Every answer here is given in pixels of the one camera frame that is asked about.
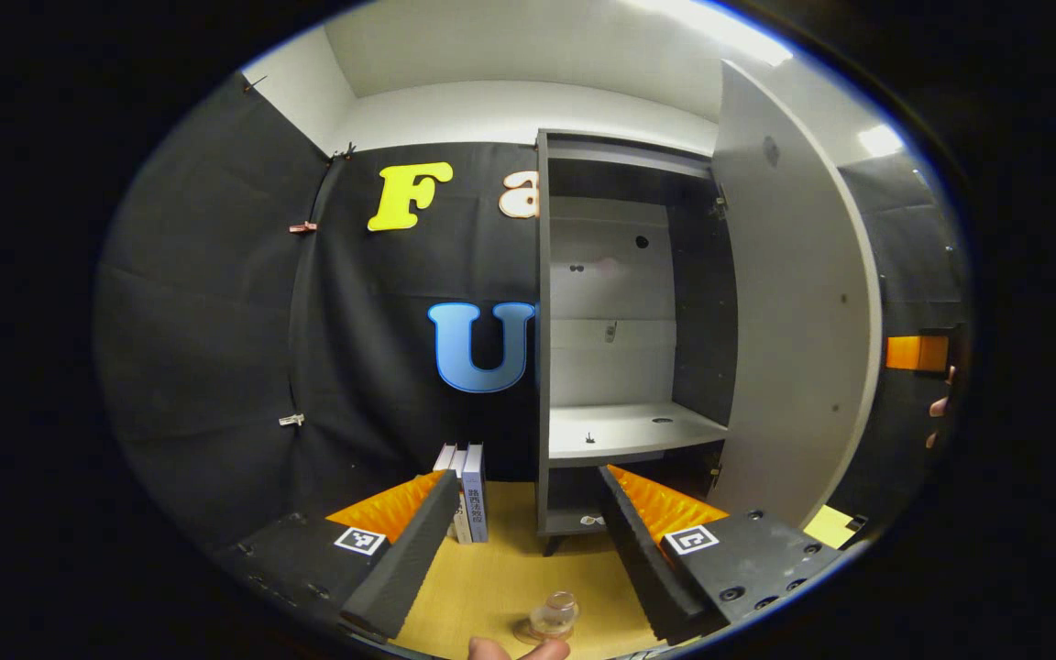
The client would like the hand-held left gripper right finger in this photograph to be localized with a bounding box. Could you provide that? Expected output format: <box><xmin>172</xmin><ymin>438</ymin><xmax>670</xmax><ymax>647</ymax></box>
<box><xmin>596</xmin><ymin>463</ymin><xmax>846</xmax><ymax>645</ymax></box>

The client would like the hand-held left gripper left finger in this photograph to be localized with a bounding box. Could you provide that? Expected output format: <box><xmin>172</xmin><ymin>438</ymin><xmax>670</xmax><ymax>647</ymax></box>
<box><xmin>212</xmin><ymin>467</ymin><xmax>461</xmax><ymax>643</ymax></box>

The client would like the clear plastic bottle red label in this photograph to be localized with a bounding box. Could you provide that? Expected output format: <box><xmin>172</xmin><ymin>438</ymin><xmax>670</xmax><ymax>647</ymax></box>
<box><xmin>528</xmin><ymin>589</ymin><xmax>582</xmax><ymax>642</ymax></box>

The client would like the beige cabinet door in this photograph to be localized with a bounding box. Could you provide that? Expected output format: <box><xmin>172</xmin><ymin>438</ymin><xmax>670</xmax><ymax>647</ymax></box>
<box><xmin>709</xmin><ymin>60</ymin><xmax>886</xmax><ymax>529</ymax></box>

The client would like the round brown coaster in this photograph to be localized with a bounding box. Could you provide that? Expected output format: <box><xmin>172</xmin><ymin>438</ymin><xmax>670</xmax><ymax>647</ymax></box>
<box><xmin>511</xmin><ymin>619</ymin><xmax>575</xmax><ymax>647</ymax></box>

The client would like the white cabinet shelf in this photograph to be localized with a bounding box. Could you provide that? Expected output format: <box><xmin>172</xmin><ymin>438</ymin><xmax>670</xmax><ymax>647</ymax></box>
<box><xmin>548</xmin><ymin>400</ymin><xmax>730</xmax><ymax>462</ymax></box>

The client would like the dark grey cabinet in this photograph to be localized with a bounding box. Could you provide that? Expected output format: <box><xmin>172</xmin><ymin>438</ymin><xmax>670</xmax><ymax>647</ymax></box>
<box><xmin>533</xmin><ymin>128</ymin><xmax>741</xmax><ymax>556</ymax></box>

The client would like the grey book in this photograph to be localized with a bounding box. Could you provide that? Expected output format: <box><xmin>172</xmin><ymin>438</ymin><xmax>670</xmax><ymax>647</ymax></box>
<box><xmin>449</xmin><ymin>449</ymin><xmax>475</xmax><ymax>546</ymax></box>

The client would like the small ceiling light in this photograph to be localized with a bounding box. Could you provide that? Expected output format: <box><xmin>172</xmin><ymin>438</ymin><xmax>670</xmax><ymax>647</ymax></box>
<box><xmin>858</xmin><ymin>123</ymin><xmax>906</xmax><ymax>160</ymax></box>

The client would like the black backdrop cloth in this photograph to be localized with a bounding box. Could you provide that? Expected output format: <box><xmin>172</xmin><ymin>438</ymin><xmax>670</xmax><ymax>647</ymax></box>
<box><xmin>93</xmin><ymin>73</ymin><xmax>970</xmax><ymax>551</ymax></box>

